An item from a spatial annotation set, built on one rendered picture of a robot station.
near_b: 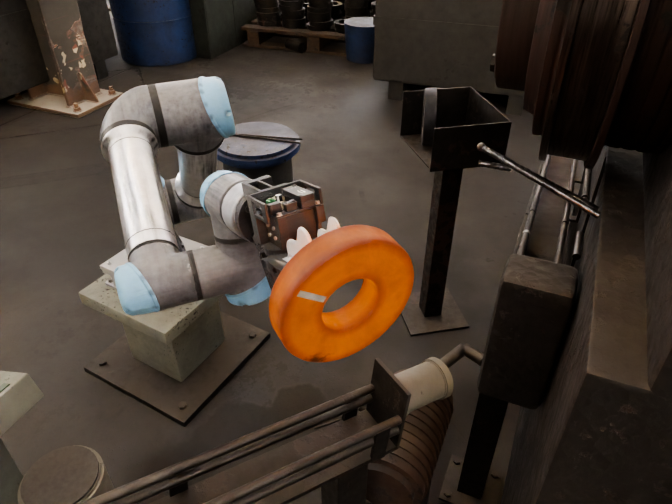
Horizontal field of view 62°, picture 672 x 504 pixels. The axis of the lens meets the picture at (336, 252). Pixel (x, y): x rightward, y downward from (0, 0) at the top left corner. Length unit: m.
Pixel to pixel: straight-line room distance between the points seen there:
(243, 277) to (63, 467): 0.40
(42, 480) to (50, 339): 1.08
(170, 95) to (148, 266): 0.38
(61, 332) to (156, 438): 0.58
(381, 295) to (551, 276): 0.31
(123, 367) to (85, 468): 0.86
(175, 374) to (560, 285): 1.19
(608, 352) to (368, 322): 0.24
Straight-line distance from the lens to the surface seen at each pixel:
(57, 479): 0.98
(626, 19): 0.70
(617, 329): 0.66
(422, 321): 1.88
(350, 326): 0.59
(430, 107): 1.54
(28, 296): 2.24
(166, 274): 0.81
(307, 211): 0.63
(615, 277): 0.73
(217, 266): 0.81
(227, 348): 1.78
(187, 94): 1.08
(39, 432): 1.77
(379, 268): 0.55
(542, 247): 1.13
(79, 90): 3.80
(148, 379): 1.76
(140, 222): 0.88
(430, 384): 0.79
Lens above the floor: 1.28
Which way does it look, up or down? 36 degrees down
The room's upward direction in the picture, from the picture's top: straight up
